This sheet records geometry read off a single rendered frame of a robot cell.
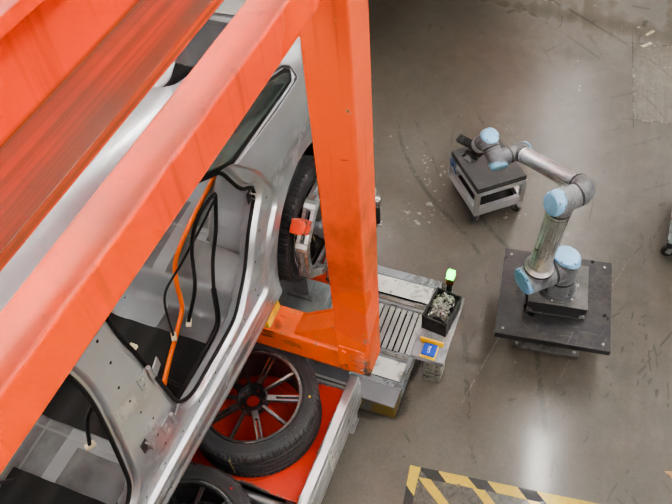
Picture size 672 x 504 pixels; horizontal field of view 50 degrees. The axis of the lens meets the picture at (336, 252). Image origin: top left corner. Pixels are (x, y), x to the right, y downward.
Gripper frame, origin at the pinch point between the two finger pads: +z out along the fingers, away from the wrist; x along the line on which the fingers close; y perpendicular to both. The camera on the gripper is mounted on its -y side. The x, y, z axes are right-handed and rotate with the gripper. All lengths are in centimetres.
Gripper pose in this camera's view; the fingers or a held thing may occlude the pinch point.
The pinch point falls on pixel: (462, 154)
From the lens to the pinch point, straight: 416.7
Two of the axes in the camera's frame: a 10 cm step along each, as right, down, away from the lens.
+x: 6.5, -7.1, 2.7
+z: -1.9, 1.9, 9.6
